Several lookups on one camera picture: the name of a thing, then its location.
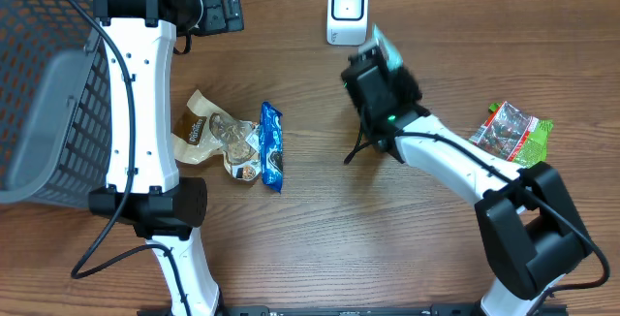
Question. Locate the green clear candy bag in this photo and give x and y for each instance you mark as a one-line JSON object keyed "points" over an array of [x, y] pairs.
{"points": [[513, 135]]}

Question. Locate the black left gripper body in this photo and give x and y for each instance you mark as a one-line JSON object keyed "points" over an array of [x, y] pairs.
{"points": [[215, 16]]}

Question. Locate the beige Pantree snack bag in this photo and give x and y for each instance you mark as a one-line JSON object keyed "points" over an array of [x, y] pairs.
{"points": [[204, 130]]}

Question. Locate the teal white snack packet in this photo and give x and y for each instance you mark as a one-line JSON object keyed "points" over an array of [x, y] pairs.
{"points": [[388, 49]]}

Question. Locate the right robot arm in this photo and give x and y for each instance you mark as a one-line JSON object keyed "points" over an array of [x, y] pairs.
{"points": [[531, 231]]}

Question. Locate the blue Oreo cookie pack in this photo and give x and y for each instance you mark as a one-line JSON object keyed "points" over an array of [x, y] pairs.
{"points": [[271, 147]]}

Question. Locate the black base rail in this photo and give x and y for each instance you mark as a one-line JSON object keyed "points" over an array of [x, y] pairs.
{"points": [[450, 309]]}

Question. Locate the grey plastic mesh basket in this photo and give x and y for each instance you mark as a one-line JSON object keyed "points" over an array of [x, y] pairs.
{"points": [[55, 113]]}

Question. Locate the white barcode scanner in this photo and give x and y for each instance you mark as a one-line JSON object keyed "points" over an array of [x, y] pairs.
{"points": [[346, 22]]}

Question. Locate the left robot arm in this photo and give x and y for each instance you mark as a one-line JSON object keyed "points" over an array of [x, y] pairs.
{"points": [[143, 187]]}

